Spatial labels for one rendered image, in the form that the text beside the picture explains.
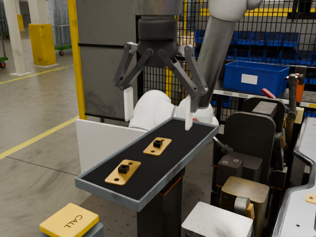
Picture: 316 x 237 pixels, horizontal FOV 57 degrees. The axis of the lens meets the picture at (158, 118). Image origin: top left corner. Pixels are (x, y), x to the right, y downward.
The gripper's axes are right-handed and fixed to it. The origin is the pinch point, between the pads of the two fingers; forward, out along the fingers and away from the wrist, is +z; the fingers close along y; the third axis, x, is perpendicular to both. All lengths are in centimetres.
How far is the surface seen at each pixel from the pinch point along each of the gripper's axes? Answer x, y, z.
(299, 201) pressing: -14.5, -31.9, 22.8
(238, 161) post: -10.8, -16.6, 12.8
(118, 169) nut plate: 13.1, 2.6, 5.8
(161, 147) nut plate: 0.7, -1.0, 6.5
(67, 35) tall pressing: -808, 658, 63
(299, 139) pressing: -54, -34, 22
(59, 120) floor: -247, 245, 123
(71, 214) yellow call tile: 25.5, 3.8, 6.7
